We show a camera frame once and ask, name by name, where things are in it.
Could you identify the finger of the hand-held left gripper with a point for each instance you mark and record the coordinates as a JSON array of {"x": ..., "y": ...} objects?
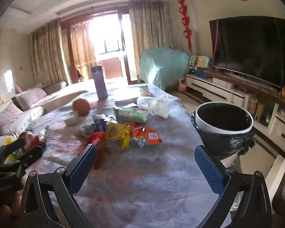
[{"x": 29, "y": 155}]

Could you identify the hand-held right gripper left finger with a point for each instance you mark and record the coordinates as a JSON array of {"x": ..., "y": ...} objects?
[{"x": 82, "y": 169}]

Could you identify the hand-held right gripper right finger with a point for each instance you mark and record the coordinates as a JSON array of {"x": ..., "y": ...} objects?
[{"x": 209, "y": 171}]

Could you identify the colourful wrapper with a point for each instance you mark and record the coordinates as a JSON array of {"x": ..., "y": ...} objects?
[{"x": 26, "y": 140}]

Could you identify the red carton box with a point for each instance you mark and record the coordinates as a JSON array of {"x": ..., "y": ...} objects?
[{"x": 98, "y": 139}]

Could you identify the white bin with black liner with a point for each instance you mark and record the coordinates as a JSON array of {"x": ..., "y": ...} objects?
[{"x": 224, "y": 116}]

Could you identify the pink striped pillow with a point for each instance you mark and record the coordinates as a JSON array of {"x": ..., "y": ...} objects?
[
  {"x": 30, "y": 98},
  {"x": 7, "y": 118}
]

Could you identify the yellow snack packet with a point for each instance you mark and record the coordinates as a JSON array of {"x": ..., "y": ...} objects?
[{"x": 117, "y": 135}]

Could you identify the dark blue snack wrapper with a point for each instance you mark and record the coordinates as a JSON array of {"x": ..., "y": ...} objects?
[{"x": 104, "y": 121}]

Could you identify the orange fruit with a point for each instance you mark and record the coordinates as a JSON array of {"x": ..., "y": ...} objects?
[{"x": 81, "y": 106}]

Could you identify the light sofa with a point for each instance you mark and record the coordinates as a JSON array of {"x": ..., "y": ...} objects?
[{"x": 61, "y": 95}]

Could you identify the orange snack packet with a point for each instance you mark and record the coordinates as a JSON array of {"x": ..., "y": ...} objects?
[{"x": 148, "y": 135}]

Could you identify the green tissue pack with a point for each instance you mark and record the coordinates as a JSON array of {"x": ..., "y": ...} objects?
[{"x": 130, "y": 114}]

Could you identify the yellow model building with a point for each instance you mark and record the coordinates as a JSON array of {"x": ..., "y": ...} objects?
[{"x": 259, "y": 111}]

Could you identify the yellow lidded jars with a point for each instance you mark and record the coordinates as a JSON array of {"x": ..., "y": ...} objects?
[{"x": 253, "y": 105}]

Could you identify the white television cabinet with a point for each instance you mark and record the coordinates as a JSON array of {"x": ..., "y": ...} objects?
[{"x": 218, "y": 90}]

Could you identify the white plastic bag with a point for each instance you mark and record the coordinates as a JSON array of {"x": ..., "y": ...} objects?
[{"x": 156, "y": 105}]

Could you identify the stack of books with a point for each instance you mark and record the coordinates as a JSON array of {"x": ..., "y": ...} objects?
[{"x": 128, "y": 97}]

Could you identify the purple water bottle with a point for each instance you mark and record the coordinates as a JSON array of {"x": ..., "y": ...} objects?
[{"x": 100, "y": 85}]

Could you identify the pink kettlebell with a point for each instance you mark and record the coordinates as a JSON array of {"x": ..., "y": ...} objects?
[{"x": 182, "y": 85}]

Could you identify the beige patterned curtain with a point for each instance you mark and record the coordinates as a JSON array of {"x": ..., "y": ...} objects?
[
  {"x": 83, "y": 49},
  {"x": 49, "y": 52},
  {"x": 149, "y": 35}
]

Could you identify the pile of colourful toys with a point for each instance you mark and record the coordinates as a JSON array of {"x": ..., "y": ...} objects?
[{"x": 200, "y": 64}]

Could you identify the teal covered furniture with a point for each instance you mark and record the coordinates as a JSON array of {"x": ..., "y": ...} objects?
[{"x": 163, "y": 64}]

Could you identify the black television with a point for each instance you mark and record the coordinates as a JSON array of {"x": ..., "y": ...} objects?
[{"x": 249, "y": 47}]

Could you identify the red hanging decoration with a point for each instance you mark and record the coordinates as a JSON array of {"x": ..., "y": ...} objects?
[{"x": 185, "y": 20}]

